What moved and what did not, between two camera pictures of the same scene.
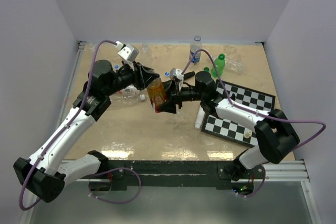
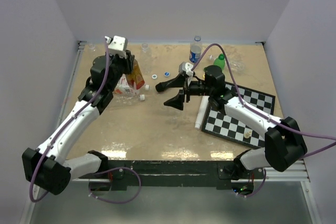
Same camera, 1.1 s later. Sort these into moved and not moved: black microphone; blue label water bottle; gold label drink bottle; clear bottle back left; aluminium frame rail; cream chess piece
Moved: gold label drink bottle; black microphone
Not moved: aluminium frame rail; clear bottle back left; blue label water bottle; cream chess piece
